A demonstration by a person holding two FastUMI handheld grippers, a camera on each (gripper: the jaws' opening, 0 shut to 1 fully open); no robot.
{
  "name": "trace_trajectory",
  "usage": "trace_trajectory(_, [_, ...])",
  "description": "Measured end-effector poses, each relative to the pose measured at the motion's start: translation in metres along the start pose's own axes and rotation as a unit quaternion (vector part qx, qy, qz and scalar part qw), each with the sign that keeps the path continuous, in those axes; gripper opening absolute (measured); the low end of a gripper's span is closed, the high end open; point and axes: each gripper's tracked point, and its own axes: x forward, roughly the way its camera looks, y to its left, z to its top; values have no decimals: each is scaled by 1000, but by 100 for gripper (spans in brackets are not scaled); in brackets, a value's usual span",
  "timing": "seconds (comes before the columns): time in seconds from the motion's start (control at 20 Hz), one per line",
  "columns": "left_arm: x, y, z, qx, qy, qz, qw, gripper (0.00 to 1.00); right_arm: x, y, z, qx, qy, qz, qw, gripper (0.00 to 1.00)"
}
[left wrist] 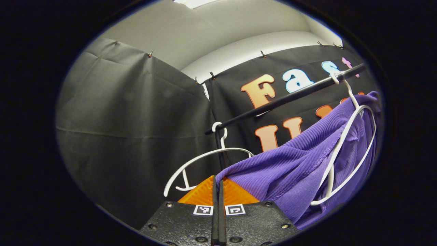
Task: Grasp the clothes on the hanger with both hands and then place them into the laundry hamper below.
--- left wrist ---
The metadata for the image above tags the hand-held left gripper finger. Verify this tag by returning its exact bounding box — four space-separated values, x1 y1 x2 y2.
139 175 219 246
219 177 300 246

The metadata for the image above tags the purple ribbed jacket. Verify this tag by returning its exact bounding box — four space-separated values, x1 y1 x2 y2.
215 91 381 230

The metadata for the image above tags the white clothes hanger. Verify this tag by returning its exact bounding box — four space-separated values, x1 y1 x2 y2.
164 122 255 198
310 71 377 206

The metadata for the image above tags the black clothes rack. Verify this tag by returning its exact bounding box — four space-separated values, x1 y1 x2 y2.
204 63 366 171

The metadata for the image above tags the black backdrop cloth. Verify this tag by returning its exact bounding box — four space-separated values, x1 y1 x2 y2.
55 37 380 230

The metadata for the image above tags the row of small black clips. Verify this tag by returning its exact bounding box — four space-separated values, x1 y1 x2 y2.
147 40 344 84

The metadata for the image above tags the ceiling light panel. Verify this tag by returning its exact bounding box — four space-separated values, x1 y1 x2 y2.
173 0 221 9

